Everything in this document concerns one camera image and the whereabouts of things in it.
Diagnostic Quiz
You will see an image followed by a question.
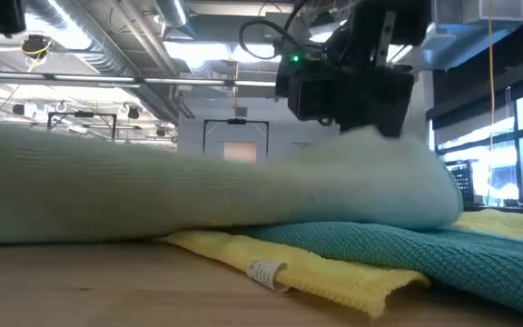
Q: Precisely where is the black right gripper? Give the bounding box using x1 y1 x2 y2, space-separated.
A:
287 63 416 139

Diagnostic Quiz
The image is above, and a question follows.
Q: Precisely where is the yellow black ceiling cord reel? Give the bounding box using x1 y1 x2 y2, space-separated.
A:
19 34 53 60

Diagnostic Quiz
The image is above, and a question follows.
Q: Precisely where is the large window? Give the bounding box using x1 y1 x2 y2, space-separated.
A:
427 85 523 208

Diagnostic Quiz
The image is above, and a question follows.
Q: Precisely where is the yellow microfiber towel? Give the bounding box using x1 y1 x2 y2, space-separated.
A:
450 207 523 245
158 229 432 319

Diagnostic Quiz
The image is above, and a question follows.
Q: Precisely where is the pale green microfiber towel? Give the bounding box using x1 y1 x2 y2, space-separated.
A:
0 115 465 245

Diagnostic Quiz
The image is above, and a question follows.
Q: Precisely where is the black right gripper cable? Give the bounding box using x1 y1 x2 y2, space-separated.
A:
237 0 311 62

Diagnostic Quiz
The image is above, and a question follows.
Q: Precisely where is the teal microfiber towel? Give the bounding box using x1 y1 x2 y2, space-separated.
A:
223 221 523 322

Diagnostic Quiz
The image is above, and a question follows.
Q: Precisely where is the black gantry frame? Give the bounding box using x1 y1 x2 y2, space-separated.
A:
46 111 118 141
202 117 271 158

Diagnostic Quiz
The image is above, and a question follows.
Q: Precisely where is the long ceiling light bar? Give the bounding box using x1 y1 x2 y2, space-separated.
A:
0 70 277 88

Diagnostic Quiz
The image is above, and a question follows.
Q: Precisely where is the black plastic crate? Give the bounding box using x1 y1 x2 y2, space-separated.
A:
445 159 477 204

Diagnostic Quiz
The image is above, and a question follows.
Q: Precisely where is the pale orange wall panel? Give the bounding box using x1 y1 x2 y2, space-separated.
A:
222 141 259 164

